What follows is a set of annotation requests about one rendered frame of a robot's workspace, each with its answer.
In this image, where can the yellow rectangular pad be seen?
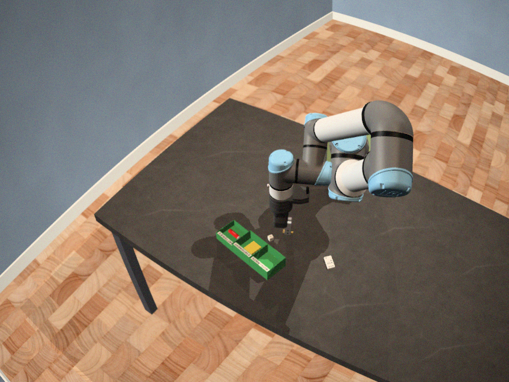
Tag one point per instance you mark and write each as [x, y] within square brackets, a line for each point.
[252, 247]

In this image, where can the green rack of bins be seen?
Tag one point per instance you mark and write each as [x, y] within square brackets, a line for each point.
[266, 261]

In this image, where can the white domino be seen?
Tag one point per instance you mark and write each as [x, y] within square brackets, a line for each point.
[329, 262]

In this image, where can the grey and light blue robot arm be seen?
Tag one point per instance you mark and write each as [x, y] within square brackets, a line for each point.
[385, 170]

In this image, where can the red cylinder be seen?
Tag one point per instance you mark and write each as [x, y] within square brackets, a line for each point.
[233, 233]

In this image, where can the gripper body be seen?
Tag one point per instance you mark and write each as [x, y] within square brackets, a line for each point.
[281, 203]

